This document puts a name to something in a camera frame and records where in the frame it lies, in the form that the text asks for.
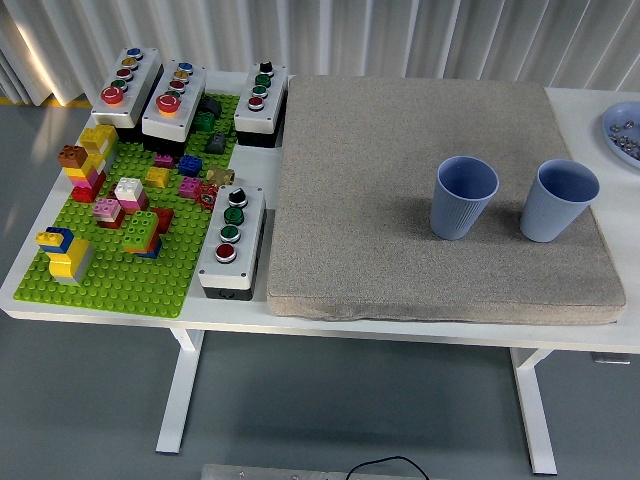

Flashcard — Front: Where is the green orange blue brick stack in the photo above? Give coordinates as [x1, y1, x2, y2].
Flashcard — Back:
[122, 209, 164, 260]

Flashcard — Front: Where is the yellow toy brick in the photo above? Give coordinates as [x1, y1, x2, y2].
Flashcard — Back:
[145, 166, 172, 189]

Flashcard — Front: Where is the pink white red brick stack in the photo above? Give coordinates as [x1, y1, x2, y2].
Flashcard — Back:
[92, 197, 126, 230]

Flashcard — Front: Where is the brass pipe fitting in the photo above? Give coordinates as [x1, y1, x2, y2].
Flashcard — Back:
[205, 166, 236, 187]

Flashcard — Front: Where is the yellow white brick stack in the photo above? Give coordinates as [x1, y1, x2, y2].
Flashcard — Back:
[79, 123, 120, 174]

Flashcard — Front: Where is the blue plastic plate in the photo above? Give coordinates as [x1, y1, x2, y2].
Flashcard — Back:
[600, 101, 640, 169]

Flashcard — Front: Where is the four-button control box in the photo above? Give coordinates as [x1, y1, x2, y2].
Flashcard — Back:
[196, 184, 268, 302]
[233, 61, 290, 149]

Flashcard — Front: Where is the five-button control box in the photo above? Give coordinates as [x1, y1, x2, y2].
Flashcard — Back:
[141, 59, 208, 154]
[90, 47, 165, 144]

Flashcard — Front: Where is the red valve handwheel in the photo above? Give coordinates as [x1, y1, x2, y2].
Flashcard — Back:
[193, 183, 220, 211]

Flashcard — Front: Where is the green studded baseplate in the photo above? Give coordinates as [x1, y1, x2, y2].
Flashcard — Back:
[12, 92, 241, 320]

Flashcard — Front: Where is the brown yellow red brick tower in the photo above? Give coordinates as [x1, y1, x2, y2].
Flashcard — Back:
[57, 144, 107, 204]

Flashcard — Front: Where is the white pleated curtain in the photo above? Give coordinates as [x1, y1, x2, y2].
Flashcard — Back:
[0, 0, 640, 107]

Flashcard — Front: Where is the white table leg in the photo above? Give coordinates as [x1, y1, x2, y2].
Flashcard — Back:
[509, 348, 559, 476]
[155, 328, 205, 455]

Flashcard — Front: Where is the blue ribbed plastic cup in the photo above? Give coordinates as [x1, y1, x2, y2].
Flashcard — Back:
[519, 158, 601, 244]
[429, 155, 500, 242]

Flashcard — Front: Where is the blue yellow grey brick stack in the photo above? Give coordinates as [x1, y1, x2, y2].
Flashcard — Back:
[34, 226, 95, 286]

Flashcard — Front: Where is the red toy brick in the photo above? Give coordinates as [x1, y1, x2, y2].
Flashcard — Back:
[149, 207, 175, 235]

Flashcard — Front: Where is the grey-brown fabric mat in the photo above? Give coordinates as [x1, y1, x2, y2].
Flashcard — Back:
[266, 74, 628, 326]

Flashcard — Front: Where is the black cable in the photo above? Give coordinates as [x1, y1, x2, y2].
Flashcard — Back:
[346, 455, 430, 480]

